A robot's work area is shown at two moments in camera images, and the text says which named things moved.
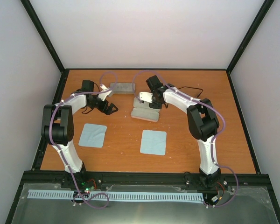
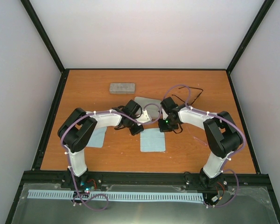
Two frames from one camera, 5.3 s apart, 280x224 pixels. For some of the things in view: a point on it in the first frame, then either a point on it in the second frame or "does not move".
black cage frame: (34, 177) does not move
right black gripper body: (158, 106) -> (168, 125)
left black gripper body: (101, 108) -> (133, 130)
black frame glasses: (193, 87) does not move
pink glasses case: (142, 111) does not move
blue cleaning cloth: (153, 142) does not move
